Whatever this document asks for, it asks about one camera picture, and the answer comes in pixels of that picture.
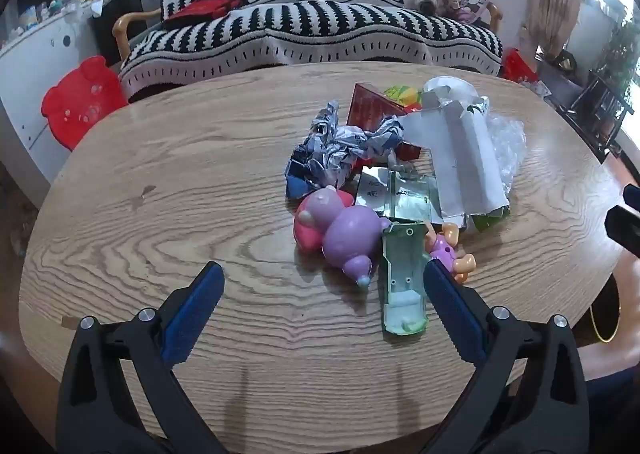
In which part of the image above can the clear plastic wrapper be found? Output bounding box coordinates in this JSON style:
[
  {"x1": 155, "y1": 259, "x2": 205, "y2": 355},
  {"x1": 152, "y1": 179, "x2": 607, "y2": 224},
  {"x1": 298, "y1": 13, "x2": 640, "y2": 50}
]
[{"x1": 485, "y1": 111, "x2": 526, "y2": 195}]

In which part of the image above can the wooden frame sofa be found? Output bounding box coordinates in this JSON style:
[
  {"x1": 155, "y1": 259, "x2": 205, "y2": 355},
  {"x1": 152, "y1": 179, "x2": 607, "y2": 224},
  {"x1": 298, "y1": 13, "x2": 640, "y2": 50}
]
[{"x1": 112, "y1": 1, "x2": 502, "y2": 72}]

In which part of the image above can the person's leg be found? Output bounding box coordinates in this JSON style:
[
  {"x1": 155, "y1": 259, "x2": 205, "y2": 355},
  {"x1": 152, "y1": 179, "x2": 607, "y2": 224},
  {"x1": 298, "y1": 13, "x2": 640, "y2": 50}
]
[{"x1": 580, "y1": 341, "x2": 640, "y2": 435}]

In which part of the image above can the black white striped sofa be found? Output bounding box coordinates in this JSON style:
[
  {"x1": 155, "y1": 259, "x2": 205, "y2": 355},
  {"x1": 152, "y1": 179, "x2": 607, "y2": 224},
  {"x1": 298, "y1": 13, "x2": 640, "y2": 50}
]
[{"x1": 119, "y1": 0, "x2": 503, "y2": 100}]

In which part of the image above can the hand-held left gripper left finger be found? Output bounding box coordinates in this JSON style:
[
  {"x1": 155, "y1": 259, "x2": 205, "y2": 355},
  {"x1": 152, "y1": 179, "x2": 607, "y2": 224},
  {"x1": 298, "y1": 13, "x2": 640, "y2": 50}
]
[{"x1": 56, "y1": 261, "x2": 226, "y2": 454}]

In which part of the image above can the green wrapper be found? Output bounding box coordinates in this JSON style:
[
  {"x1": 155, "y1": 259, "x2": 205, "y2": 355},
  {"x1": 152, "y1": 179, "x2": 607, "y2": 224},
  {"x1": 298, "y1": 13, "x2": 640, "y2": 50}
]
[{"x1": 467, "y1": 206, "x2": 511, "y2": 233}]

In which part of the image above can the red box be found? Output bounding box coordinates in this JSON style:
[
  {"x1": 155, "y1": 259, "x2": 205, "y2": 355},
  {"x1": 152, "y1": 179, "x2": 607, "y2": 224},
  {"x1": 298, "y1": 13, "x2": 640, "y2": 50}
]
[{"x1": 346, "y1": 82, "x2": 423, "y2": 162}]

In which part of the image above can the pale green plastic tray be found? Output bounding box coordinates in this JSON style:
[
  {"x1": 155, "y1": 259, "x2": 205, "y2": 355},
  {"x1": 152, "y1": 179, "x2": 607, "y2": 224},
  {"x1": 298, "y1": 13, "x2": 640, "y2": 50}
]
[{"x1": 381, "y1": 221, "x2": 432, "y2": 336}]

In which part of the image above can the red cushion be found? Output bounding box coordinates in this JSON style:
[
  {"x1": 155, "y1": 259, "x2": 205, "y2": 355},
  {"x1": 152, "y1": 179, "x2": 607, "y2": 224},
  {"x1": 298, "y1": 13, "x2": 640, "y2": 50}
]
[{"x1": 162, "y1": 0, "x2": 246, "y2": 27}]

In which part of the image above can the purple pink plastic toy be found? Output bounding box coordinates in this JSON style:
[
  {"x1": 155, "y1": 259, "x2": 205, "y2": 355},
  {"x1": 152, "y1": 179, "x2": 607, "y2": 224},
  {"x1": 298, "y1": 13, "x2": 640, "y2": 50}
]
[{"x1": 293, "y1": 185, "x2": 393, "y2": 291}]

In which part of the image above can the red pig-shaped stool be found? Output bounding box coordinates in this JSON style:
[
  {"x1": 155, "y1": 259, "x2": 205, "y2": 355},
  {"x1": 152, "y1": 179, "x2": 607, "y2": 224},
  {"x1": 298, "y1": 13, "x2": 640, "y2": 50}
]
[{"x1": 41, "y1": 56, "x2": 128, "y2": 151}]

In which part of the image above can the black bin with gold rim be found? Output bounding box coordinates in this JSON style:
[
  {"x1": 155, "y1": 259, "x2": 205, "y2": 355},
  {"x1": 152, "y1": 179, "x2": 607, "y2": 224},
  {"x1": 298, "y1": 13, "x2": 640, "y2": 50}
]
[{"x1": 587, "y1": 274, "x2": 623, "y2": 343}]

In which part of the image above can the black side table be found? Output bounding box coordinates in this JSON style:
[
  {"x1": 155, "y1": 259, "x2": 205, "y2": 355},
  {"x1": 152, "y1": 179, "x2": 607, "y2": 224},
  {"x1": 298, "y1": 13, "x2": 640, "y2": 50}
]
[{"x1": 557, "y1": 69, "x2": 636, "y2": 160}]

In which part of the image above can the white paper cup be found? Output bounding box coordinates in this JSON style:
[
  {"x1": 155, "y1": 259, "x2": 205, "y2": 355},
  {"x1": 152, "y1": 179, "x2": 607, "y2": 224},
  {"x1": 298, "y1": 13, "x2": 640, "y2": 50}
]
[{"x1": 422, "y1": 75, "x2": 478, "y2": 110}]

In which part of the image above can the unfolded white paper carton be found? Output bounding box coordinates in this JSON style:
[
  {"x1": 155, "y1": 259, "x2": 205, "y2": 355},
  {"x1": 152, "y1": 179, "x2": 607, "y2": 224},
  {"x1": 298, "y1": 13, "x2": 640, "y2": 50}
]
[{"x1": 400, "y1": 94, "x2": 511, "y2": 217}]

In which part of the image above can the green potted plant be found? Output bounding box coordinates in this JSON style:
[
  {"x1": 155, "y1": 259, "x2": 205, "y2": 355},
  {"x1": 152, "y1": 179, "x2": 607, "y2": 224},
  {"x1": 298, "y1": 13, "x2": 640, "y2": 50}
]
[{"x1": 595, "y1": 19, "x2": 637, "y2": 90}]

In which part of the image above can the small purple toy figure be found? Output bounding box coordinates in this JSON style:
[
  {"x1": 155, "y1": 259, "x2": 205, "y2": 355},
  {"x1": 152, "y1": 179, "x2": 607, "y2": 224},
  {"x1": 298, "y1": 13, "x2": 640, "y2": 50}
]
[{"x1": 425, "y1": 223, "x2": 476, "y2": 284}]

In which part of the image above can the white cabinet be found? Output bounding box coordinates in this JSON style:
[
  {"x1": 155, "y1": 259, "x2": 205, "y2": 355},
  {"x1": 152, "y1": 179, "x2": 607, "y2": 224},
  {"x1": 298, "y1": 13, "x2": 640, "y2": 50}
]
[{"x1": 0, "y1": 0, "x2": 131, "y2": 207}]

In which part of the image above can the crumpled silver foil wrapper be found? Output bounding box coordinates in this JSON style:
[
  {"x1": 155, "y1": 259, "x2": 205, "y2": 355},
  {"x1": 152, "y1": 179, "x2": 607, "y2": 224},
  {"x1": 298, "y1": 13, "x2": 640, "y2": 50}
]
[{"x1": 285, "y1": 101, "x2": 405, "y2": 200}]

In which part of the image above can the pink printed cushion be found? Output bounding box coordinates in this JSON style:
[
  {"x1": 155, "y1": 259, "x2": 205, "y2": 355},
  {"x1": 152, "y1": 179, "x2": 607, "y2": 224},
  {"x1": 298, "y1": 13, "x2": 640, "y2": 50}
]
[{"x1": 450, "y1": 0, "x2": 493, "y2": 25}]

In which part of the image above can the person's right forearm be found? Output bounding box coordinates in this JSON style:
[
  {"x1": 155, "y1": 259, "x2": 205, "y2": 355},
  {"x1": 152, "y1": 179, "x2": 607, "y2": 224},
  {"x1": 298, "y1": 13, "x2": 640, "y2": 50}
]
[{"x1": 611, "y1": 254, "x2": 640, "y2": 350}]

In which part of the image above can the yellow green snack packet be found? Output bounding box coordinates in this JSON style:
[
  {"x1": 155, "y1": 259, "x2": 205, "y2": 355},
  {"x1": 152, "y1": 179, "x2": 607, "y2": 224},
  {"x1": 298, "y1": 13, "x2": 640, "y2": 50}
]
[{"x1": 382, "y1": 84, "x2": 421, "y2": 108}]

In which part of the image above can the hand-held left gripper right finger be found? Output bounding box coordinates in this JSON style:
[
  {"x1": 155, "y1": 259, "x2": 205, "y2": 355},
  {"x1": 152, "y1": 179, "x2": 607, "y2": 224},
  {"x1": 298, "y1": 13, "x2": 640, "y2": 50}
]
[{"x1": 422, "y1": 259, "x2": 591, "y2": 454}]

